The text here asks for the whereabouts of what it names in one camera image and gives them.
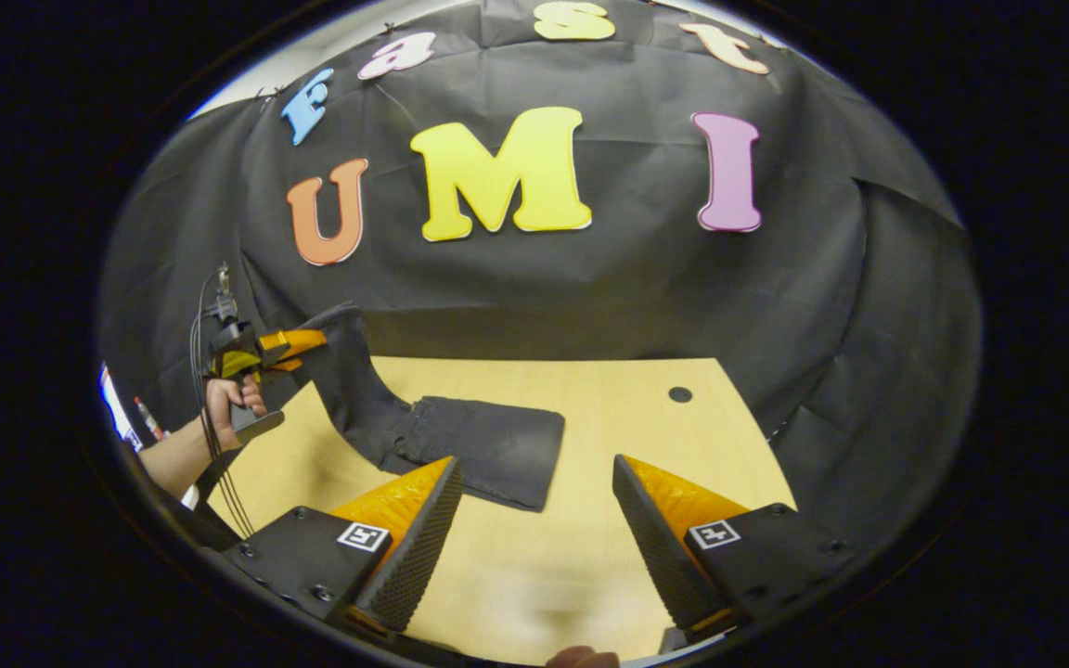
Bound black backdrop cloth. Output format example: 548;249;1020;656
97;0;985;558

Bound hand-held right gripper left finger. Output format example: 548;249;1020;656
222;455;465;634

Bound dark grey jeans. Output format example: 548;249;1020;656
298;302;566;513

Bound black cable bundle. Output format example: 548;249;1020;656
188;269;257;539

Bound red capped bottle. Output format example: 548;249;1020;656
133;396;165;443

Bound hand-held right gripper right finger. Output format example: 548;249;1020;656
612;453;856;635

